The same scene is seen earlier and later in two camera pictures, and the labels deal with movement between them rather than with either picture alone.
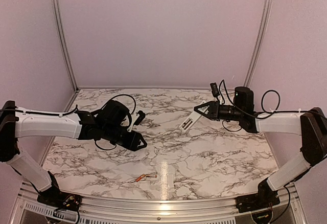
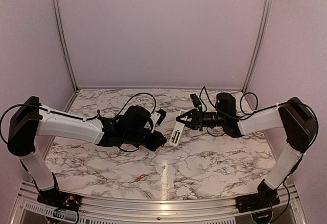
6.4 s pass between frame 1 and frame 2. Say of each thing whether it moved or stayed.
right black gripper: moved
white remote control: moved
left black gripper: moved
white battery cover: stayed
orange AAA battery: stayed
